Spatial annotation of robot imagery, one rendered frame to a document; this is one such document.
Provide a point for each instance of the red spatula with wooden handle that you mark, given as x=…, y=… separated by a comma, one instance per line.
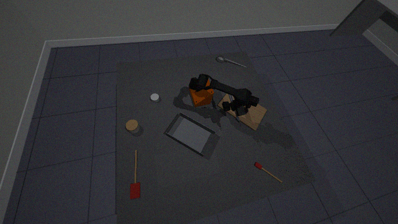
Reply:
x=135, y=187

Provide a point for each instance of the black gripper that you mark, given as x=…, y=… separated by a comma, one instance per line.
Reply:
x=230, y=106

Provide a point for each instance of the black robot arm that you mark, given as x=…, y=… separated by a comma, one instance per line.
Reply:
x=241, y=95

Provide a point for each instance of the grey cylinder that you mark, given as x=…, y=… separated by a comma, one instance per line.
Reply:
x=154, y=97

